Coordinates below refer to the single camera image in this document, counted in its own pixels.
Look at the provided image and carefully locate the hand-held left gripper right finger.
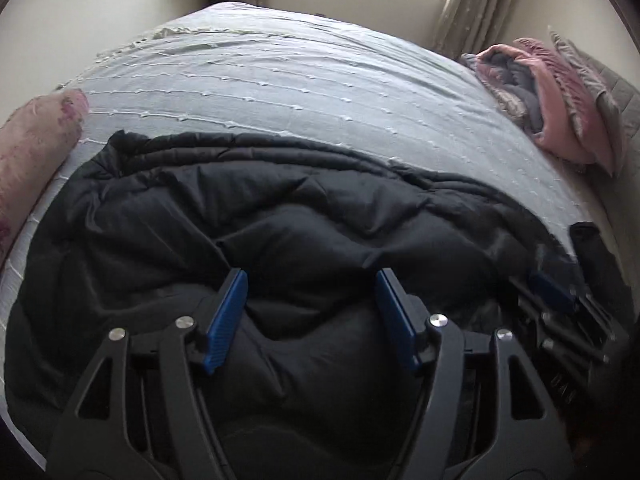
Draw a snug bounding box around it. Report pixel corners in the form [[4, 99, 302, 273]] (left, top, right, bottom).
[[375, 267, 577, 480]]

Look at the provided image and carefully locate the pink floral bolster pillow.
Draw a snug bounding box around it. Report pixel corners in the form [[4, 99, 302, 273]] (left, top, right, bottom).
[[0, 88, 91, 267]]

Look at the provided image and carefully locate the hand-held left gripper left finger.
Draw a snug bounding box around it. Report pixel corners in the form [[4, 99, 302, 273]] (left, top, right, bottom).
[[47, 267, 250, 480]]

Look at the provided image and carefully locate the black quilted down jacket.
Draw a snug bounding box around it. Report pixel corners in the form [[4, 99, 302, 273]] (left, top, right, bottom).
[[4, 130, 588, 480]]

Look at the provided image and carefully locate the grey and pink pillow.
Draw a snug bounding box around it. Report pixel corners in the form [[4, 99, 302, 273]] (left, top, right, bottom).
[[546, 26, 632, 179]]

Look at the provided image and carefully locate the grey bed cover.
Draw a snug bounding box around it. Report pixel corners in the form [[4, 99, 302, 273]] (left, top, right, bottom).
[[0, 1, 628, 426]]

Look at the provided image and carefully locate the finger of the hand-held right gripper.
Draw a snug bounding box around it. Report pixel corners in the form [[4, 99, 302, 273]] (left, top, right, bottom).
[[520, 305, 612, 367], [512, 271, 615, 337]]

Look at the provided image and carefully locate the pink folded quilt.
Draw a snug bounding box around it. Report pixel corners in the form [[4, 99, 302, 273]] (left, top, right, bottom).
[[459, 37, 599, 167]]

